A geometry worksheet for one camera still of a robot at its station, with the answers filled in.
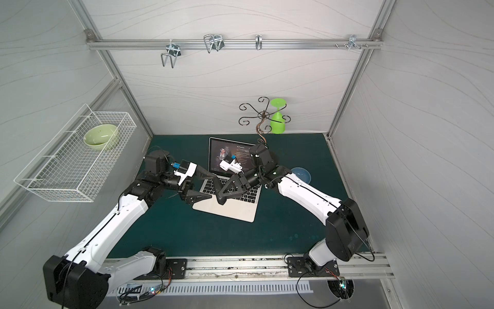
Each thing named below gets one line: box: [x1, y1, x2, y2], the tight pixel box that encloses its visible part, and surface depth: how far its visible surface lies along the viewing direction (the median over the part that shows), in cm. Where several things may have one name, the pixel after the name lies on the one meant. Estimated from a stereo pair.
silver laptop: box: [192, 137, 262, 223], surface depth 90 cm
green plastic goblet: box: [270, 97, 287, 135], surface depth 92 cm
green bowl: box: [83, 124, 118, 150], surface depth 73 cm
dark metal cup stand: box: [238, 96, 291, 147], surface depth 88 cm
